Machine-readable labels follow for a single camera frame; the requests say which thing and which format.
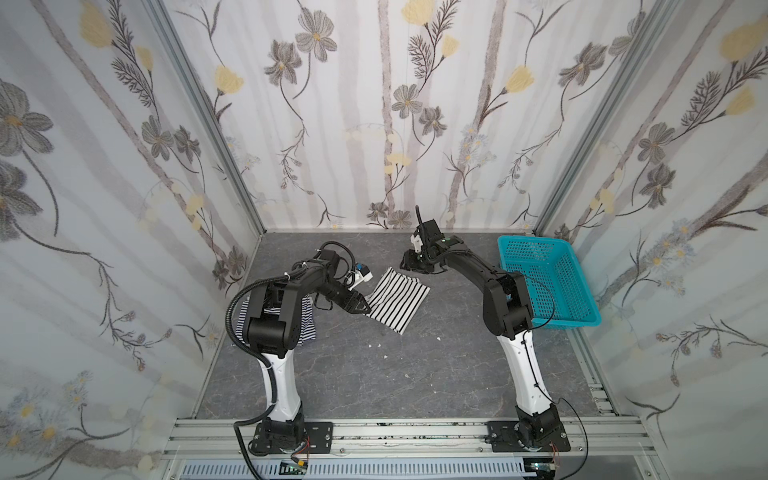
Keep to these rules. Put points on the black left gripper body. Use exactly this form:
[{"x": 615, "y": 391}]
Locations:
[{"x": 347, "y": 295}]

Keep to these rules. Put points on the black white striped tank top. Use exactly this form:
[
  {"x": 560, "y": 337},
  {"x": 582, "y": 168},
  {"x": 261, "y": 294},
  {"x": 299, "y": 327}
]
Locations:
[{"x": 396, "y": 299}]

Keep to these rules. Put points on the blue white striped tank top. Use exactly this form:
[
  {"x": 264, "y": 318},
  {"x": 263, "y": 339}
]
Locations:
[{"x": 307, "y": 330}]

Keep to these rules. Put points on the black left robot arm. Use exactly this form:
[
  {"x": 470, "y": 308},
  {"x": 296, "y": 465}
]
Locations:
[{"x": 264, "y": 320}]

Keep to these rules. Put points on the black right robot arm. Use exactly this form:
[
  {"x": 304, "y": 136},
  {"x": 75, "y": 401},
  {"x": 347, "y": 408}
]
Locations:
[{"x": 507, "y": 313}]

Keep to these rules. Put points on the teal plastic basket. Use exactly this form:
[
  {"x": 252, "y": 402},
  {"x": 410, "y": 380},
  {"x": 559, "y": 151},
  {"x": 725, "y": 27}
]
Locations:
[{"x": 557, "y": 286}]

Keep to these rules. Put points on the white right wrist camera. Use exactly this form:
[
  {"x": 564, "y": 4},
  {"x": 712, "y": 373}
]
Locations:
[{"x": 416, "y": 243}]

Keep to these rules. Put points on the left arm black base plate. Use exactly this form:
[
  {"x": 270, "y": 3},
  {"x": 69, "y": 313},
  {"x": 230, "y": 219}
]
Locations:
[{"x": 312, "y": 437}]

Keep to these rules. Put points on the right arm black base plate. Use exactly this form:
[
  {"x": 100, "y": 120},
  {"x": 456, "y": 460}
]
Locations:
[{"x": 515, "y": 436}]

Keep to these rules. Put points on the white slotted cable duct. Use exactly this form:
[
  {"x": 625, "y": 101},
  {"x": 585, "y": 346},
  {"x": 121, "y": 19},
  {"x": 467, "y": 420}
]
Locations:
[{"x": 382, "y": 468}]

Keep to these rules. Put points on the aluminium mounting rail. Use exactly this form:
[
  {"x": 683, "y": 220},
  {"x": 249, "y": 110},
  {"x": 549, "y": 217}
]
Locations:
[{"x": 589, "y": 437}]

